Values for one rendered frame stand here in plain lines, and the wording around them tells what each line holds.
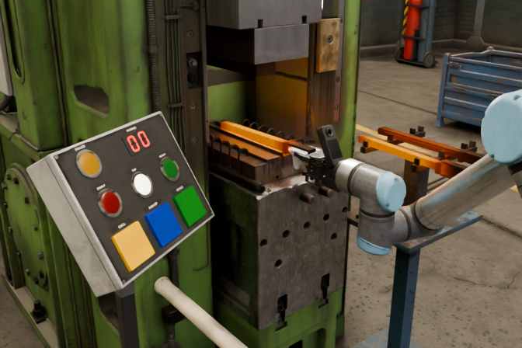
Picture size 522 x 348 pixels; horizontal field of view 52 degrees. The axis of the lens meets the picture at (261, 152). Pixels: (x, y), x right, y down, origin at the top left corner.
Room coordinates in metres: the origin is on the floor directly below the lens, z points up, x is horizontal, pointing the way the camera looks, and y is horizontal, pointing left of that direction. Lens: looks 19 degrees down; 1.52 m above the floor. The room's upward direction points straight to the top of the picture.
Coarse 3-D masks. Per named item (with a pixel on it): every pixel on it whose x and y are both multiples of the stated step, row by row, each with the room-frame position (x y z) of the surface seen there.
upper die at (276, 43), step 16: (208, 32) 1.59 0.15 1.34; (224, 32) 1.52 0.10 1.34; (240, 32) 1.47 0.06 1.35; (256, 32) 1.43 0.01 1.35; (272, 32) 1.46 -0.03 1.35; (288, 32) 1.50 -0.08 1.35; (304, 32) 1.54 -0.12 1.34; (208, 48) 1.59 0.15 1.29; (224, 48) 1.53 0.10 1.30; (240, 48) 1.47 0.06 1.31; (256, 48) 1.43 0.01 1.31; (272, 48) 1.46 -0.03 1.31; (288, 48) 1.50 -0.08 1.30; (304, 48) 1.54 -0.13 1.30
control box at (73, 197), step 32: (128, 128) 1.10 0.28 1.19; (160, 128) 1.17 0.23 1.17; (64, 160) 0.92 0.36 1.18; (128, 160) 1.04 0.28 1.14; (160, 160) 1.11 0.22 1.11; (64, 192) 0.89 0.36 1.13; (96, 192) 0.93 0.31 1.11; (128, 192) 0.99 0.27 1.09; (160, 192) 1.06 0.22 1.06; (64, 224) 0.90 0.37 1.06; (96, 224) 0.89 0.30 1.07; (128, 224) 0.94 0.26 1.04; (96, 256) 0.87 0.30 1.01; (160, 256) 0.96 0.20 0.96; (96, 288) 0.87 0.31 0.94
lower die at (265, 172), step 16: (208, 144) 1.62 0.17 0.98; (224, 144) 1.61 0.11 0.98; (240, 144) 1.59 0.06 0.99; (256, 144) 1.57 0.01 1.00; (224, 160) 1.54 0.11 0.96; (240, 160) 1.48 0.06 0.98; (256, 160) 1.47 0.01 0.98; (272, 160) 1.46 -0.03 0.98; (288, 160) 1.50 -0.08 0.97; (256, 176) 1.43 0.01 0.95; (272, 176) 1.46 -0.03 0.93; (288, 176) 1.51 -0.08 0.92
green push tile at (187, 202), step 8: (184, 192) 1.10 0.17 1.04; (192, 192) 1.12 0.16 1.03; (176, 200) 1.07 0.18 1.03; (184, 200) 1.09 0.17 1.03; (192, 200) 1.11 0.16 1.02; (184, 208) 1.08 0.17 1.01; (192, 208) 1.09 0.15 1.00; (200, 208) 1.11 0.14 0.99; (184, 216) 1.06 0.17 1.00; (192, 216) 1.08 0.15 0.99; (200, 216) 1.10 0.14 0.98; (192, 224) 1.07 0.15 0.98
